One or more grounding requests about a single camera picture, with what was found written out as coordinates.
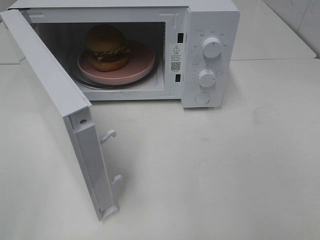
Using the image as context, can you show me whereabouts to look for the white microwave oven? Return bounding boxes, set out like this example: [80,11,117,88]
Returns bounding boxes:
[1,0,240,108]

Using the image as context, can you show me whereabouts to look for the glass microwave turntable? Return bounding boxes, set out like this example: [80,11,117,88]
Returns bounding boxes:
[69,55,159,90]

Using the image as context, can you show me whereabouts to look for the white lower microwave knob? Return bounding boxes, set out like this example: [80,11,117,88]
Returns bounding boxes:
[198,69,217,88]

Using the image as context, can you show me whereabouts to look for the burger with lettuce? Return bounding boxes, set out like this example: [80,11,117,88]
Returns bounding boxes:
[84,24,131,72]

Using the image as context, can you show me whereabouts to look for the round white door button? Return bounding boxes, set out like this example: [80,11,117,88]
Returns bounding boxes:
[195,92,210,105]

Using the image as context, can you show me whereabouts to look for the pink round plate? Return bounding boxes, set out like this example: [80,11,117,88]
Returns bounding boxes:
[77,40,156,86]

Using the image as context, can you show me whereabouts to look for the white microwave knob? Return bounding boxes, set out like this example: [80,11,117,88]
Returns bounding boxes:
[201,36,222,59]
[198,69,217,88]

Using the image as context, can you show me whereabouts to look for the white upper microwave knob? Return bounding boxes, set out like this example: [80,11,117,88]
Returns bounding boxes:
[201,36,222,59]

